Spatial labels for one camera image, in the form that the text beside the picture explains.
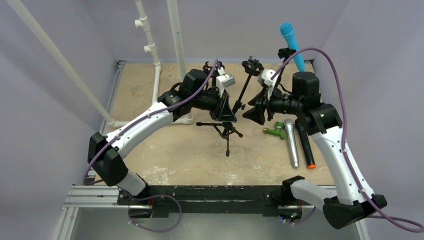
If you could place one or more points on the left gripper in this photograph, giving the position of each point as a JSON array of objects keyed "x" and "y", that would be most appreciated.
[{"x": 222, "y": 111}]

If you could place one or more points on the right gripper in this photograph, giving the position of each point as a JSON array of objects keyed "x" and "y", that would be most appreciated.
[{"x": 265, "y": 108}]

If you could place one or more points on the silver grey microphone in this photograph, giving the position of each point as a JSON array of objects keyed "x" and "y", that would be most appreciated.
[{"x": 292, "y": 146}]

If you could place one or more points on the black shock-mount round-base stand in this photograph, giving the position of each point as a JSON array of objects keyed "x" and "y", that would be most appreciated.
[{"x": 208, "y": 68}]

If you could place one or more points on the black tripod mic stand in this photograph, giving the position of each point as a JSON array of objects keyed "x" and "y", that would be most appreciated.
[{"x": 253, "y": 68}]

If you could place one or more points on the black microphone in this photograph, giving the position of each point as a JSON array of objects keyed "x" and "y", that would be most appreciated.
[{"x": 305, "y": 143}]

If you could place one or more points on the black clip round-base stand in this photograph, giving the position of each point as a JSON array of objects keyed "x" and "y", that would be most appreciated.
[{"x": 284, "y": 53}]

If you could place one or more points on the blue microphone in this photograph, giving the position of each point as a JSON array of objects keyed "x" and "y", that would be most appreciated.
[{"x": 287, "y": 31}]

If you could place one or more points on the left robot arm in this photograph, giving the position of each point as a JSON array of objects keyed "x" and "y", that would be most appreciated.
[{"x": 106, "y": 153}]

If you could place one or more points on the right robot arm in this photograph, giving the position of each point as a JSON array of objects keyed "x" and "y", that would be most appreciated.
[{"x": 353, "y": 198}]

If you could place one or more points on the green tap faucet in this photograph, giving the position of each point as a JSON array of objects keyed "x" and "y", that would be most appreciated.
[{"x": 276, "y": 131}]

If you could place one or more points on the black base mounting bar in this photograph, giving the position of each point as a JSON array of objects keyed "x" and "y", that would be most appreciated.
[{"x": 266, "y": 200}]

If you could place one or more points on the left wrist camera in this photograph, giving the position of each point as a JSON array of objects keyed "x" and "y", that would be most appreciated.
[{"x": 224, "y": 80}]

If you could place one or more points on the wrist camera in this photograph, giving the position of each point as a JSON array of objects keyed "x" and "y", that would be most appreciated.
[
  {"x": 268, "y": 79},
  {"x": 224, "y": 80}
]

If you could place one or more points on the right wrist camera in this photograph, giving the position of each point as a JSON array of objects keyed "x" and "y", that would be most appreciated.
[{"x": 268, "y": 79}]

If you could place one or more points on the aluminium rail frame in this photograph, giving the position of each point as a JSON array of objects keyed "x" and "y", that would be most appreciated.
[{"x": 102, "y": 196}]

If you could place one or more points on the white PVC pipe frame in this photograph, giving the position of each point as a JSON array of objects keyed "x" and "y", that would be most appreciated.
[{"x": 151, "y": 48}]

